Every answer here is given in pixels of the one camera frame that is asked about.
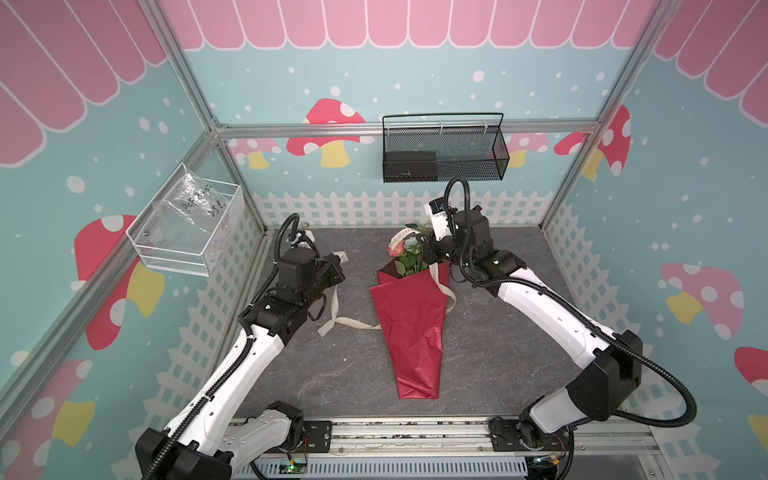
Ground dark red wrapping paper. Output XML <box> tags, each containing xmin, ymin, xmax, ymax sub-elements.
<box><xmin>370</xmin><ymin>261</ymin><xmax>451</xmax><ymax>400</ymax></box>

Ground pink orange fake rose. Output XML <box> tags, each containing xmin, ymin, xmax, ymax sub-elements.
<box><xmin>388</xmin><ymin>227</ymin><xmax>421</xmax><ymax>257</ymax></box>

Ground cream ribbon strip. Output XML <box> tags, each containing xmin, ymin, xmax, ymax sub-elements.
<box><xmin>318</xmin><ymin>227</ymin><xmax>457</xmax><ymax>337</ymax></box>

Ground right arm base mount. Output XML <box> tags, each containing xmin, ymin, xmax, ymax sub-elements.
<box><xmin>488</xmin><ymin>416</ymin><xmax>573</xmax><ymax>453</ymax></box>

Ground black box in basket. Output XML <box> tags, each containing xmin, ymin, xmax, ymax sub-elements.
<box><xmin>382</xmin><ymin>151</ymin><xmax>438</xmax><ymax>183</ymax></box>

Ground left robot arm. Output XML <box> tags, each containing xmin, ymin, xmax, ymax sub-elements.
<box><xmin>135</xmin><ymin>247</ymin><xmax>344</xmax><ymax>479</ymax></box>

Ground light blue fake flower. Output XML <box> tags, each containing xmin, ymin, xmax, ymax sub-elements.
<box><xmin>392</xmin><ymin>223</ymin><xmax>428</xmax><ymax>277</ymax></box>

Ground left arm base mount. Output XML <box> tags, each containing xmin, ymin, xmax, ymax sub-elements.
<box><xmin>279</xmin><ymin>420</ymin><xmax>333</xmax><ymax>454</ymax></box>

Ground white wire basket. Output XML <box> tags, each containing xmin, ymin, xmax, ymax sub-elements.
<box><xmin>126</xmin><ymin>164</ymin><xmax>244</xmax><ymax>277</ymax></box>

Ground clear plastic bag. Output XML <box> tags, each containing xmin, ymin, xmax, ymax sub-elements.
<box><xmin>153</xmin><ymin>172</ymin><xmax>229</xmax><ymax>241</ymax></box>

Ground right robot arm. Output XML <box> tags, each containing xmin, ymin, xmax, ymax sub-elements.
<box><xmin>419</xmin><ymin>197</ymin><xmax>697</xmax><ymax>451</ymax></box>

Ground black wire mesh basket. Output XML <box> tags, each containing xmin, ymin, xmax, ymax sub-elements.
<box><xmin>381</xmin><ymin>112</ymin><xmax>510</xmax><ymax>182</ymax></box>

